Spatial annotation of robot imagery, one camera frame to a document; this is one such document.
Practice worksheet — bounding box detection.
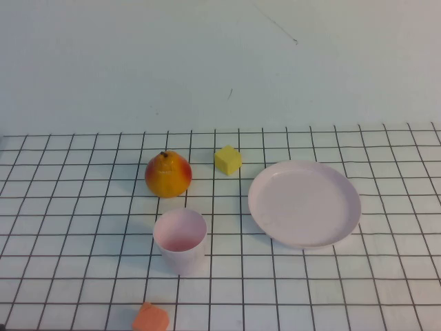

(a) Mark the yellow foam cube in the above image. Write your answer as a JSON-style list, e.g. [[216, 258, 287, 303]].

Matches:
[[214, 144, 243, 176]]

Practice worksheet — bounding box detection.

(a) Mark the orange red pear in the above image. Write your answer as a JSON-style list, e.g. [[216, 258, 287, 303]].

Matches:
[[144, 150, 193, 199]]

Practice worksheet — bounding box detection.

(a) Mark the pink plastic cup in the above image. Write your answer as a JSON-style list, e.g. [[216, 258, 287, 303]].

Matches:
[[152, 207, 209, 277]]

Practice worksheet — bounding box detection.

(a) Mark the orange foam cube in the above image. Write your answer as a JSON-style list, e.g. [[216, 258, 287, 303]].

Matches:
[[131, 301, 171, 331]]

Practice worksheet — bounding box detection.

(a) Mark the pink plastic plate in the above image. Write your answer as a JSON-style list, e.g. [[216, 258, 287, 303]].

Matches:
[[247, 159, 362, 250]]

